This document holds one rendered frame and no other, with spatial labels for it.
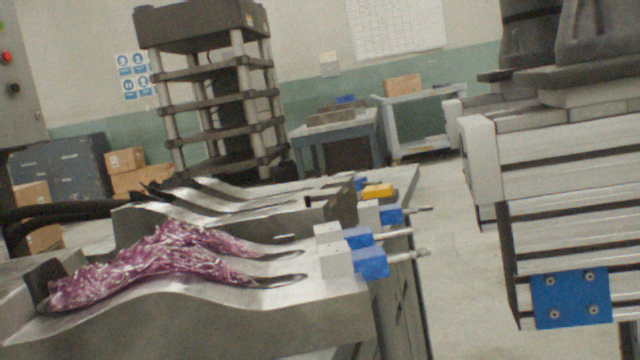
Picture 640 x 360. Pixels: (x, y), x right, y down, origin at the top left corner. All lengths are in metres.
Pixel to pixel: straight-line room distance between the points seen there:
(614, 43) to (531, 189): 0.17
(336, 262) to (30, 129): 1.17
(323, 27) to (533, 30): 6.30
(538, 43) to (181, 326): 0.83
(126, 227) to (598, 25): 0.77
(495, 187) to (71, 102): 7.99
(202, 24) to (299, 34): 2.68
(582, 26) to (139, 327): 0.57
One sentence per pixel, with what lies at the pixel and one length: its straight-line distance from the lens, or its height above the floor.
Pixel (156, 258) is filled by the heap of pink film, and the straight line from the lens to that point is 0.66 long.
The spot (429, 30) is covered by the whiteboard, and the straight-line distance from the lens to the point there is 7.35.
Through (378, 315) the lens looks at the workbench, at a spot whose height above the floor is 0.63.
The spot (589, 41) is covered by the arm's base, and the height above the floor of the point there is 1.06.
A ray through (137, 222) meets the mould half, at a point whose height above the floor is 0.91.
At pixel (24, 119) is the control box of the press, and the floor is 1.14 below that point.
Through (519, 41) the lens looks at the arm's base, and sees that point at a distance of 1.17.
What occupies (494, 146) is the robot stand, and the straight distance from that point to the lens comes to 0.65.
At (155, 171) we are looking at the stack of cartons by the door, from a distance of 7.61.
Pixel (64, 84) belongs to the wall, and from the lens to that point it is 8.50.
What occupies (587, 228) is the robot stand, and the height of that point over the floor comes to 0.86.
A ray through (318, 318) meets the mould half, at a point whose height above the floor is 0.83.
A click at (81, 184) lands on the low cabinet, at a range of 7.94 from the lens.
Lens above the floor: 1.06
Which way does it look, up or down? 9 degrees down
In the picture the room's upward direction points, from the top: 11 degrees counter-clockwise
